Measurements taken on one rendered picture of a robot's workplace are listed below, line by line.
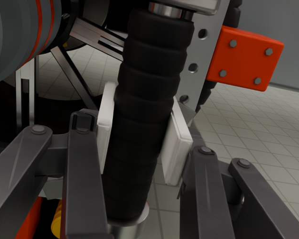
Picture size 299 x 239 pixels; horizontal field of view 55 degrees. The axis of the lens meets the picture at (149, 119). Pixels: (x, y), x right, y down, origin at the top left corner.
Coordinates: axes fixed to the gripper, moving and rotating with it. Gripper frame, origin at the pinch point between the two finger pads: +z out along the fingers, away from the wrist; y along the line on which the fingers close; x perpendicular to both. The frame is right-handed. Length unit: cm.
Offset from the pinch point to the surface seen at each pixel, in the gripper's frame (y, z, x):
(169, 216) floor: 34, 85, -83
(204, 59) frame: 9.1, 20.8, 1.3
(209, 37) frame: 8.9, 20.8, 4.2
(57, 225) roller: -6.9, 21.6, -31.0
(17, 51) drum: -10.9, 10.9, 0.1
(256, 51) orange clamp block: 15.5, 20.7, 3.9
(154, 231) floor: 27, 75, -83
